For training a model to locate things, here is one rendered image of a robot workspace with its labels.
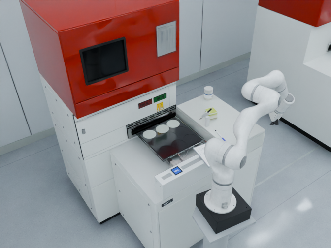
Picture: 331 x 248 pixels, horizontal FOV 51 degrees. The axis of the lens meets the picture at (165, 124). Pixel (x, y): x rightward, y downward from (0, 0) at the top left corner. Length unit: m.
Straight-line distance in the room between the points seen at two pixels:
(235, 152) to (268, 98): 0.35
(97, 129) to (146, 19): 0.82
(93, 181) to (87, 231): 0.59
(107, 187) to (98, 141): 0.49
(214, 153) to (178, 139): 0.73
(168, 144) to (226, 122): 0.46
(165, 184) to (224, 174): 0.42
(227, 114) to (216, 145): 0.87
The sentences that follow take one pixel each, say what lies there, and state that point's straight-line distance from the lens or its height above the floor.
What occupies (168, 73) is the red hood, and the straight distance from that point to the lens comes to 2.50.
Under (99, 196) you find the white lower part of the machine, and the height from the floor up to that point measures 0.39.
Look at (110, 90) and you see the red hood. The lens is 2.29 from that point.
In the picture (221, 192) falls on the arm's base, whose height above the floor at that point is 1.05.
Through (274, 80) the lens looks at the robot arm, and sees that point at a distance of 2.05.
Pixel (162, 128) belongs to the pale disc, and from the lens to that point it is 2.64.
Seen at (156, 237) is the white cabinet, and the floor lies 0.45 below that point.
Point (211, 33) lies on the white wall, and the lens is 4.87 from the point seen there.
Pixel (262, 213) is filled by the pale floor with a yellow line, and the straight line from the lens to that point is 3.32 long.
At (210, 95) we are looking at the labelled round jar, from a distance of 2.81.
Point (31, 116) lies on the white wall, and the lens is 4.03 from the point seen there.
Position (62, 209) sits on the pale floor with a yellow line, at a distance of 3.41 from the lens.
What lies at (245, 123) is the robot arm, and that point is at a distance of 1.89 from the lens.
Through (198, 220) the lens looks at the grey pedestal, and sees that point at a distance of 2.17.
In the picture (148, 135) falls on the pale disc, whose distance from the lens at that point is 2.59.
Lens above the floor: 2.57
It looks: 38 degrees down
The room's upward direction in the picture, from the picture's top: 2 degrees counter-clockwise
